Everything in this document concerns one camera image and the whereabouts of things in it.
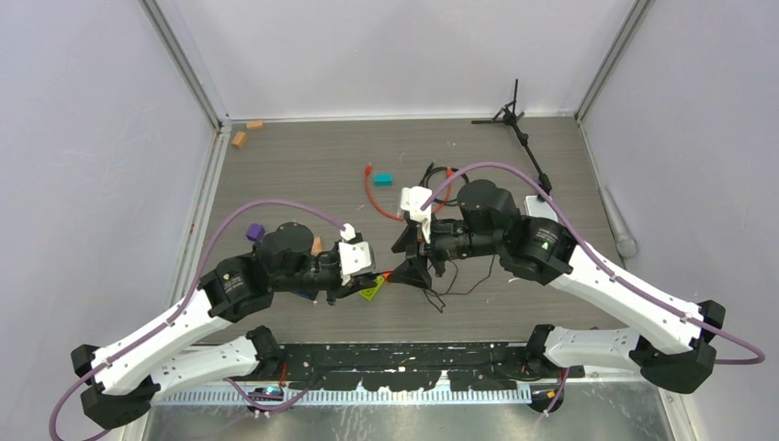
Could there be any teal block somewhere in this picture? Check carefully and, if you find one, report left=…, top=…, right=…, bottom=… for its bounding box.
left=373, top=174, right=394, bottom=187

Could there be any grey cylinder by wall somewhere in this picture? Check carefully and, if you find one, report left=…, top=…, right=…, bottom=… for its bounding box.
left=599, top=187, right=638, bottom=258

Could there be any black ethernet cable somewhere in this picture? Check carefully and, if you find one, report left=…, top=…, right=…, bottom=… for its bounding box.
left=420, top=162, right=473, bottom=209

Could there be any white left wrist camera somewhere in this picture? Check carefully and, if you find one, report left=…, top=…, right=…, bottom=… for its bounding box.
left=337, top=223, right=376, bottom=286

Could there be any purple block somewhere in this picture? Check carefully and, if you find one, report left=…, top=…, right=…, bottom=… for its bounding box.
left=245, top=223, right=265, bottom=243

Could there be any red ethernet cable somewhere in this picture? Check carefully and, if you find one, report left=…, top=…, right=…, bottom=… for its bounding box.
left=364, top=164, right=457, bottom=221

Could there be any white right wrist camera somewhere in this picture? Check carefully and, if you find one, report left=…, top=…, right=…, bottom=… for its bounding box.
left=399, top=186, right=433, bottom=243

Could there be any black tripod stand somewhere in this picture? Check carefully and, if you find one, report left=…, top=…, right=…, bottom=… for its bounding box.
left=470, top=78, right=552, bottom=195

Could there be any orange block near corner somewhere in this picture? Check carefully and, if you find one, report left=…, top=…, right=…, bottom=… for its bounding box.
left=231, top=130, right=248, bottom=150

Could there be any white box under tripod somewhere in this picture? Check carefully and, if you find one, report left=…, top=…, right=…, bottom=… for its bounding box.
left=524, top=196, right=559, bottom=222

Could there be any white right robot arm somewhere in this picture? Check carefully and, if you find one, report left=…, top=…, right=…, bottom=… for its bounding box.
left=389, top=179, right=725, bottom=394

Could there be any tan wooden block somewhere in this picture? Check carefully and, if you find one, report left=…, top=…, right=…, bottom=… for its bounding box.
left=310, top=236, right=322, bottom=256

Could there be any green lego brick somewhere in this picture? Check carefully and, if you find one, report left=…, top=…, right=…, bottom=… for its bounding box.
left=359, top=275, right=386, bottom=301

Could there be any black network switch box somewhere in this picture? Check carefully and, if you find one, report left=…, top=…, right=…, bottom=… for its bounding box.
left=292, top=290, right=319, bottom=301

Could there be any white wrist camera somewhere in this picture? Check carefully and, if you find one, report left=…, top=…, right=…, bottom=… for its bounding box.
left=399, top=186, right=433, bottom=243
left=337, top=223, right=376, bottom=286

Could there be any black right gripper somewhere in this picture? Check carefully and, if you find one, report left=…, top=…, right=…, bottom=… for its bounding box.
left=387, top=211, right=502, bottom=289

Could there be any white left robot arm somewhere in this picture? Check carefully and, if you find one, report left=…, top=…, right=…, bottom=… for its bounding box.
left=71, top=222, right=376, bottom=429

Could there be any black power adapter with cord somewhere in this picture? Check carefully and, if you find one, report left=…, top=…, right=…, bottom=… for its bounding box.
left=421, top=256, right=496, bottom=314

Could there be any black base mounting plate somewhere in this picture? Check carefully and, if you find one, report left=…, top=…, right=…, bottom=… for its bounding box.
left=247, top=342, right=560, bottom=391

